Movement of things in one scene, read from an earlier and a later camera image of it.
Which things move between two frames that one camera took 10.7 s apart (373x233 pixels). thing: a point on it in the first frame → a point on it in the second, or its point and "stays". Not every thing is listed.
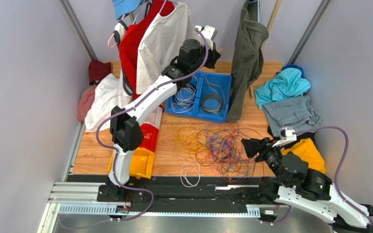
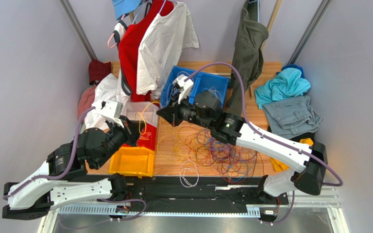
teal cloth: x=286 y=84 stays
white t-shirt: x=161 y=40 stays
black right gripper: x=261 y=148 → x=172 y=113
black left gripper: x=213 y=56 → x=132 y=129
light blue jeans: x=295 y=113 stays
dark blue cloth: x=293 y=66 stays
